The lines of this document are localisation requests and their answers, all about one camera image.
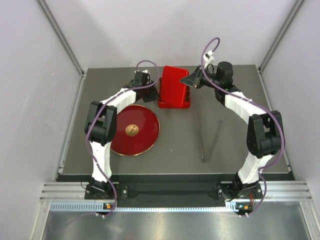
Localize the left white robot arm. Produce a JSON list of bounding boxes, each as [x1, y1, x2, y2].
[[84, 70, 158, 199]]

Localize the red box lid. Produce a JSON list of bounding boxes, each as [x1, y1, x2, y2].
[[158, 65, 191, 109]]

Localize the red chocolate box with tray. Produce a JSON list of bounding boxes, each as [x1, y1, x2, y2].
[[157, 77, 191, 109]]

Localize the round dark red plate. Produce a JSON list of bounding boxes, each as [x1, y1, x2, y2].
[[110, 104, 160, 156]]

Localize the purple cable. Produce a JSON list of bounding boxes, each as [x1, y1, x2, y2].
[[85, 60, 160, 217], [201, 37, 286, 171]]

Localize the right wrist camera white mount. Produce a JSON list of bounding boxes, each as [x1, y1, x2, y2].
[[202, 50, 215, 68]]

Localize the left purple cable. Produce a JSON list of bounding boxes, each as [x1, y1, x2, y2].
[[85, 60, 160, 217]]

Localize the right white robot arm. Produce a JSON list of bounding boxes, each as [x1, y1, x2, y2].
[[180, 61, 284, 200]]

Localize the metal tongs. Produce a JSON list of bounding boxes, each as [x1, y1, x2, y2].
[[196, 113, 223, 165]]

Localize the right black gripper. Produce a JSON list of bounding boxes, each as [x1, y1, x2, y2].
[[180, 65, 222, 89]]

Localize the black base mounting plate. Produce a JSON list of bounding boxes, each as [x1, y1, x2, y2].
[[83, 181, 263, 208]]

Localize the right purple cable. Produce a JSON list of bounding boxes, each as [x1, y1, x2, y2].
[[201, 37, 286, 171]]

